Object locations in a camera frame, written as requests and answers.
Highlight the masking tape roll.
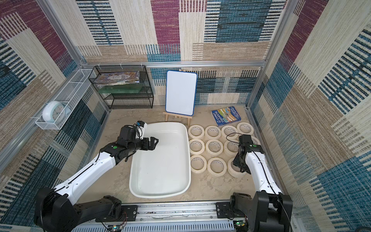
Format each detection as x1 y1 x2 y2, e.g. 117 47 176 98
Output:
204 126 222 140
221 125 239 140
188 125 205 139
236 122 254 135

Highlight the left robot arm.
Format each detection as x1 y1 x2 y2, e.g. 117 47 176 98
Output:
34 121 158 232

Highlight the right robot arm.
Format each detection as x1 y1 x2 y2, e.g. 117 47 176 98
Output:
230 134 293 232

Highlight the white plastic storage box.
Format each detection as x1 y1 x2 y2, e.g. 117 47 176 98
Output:
129 122 191 199

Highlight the small wooden easel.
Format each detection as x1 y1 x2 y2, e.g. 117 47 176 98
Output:
163 112 193 126

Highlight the blue storey book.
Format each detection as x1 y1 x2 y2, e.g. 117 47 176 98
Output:
211 106 241 126

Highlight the green book on shelf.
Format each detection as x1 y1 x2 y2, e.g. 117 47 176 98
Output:
98 84 144 94

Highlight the colourful book on shelf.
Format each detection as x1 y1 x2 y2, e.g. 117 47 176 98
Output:
93 71 140 86

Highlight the white round alarm clock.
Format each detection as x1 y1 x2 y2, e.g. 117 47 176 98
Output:
42 101 71 124

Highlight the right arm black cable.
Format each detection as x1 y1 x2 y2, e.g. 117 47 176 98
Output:
225 132 292 230

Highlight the black wire mesh shelf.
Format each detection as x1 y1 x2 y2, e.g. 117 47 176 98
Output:
88 65 154 110

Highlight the white board blue frame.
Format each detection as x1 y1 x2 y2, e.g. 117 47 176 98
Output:
165 70 198 116

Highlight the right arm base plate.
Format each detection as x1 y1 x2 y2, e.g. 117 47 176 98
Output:
215 202 245 220

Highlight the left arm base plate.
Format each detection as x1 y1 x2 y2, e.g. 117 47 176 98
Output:
95 205 138 222

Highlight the white wire wall basket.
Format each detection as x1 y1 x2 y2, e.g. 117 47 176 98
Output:
35 69 92 130

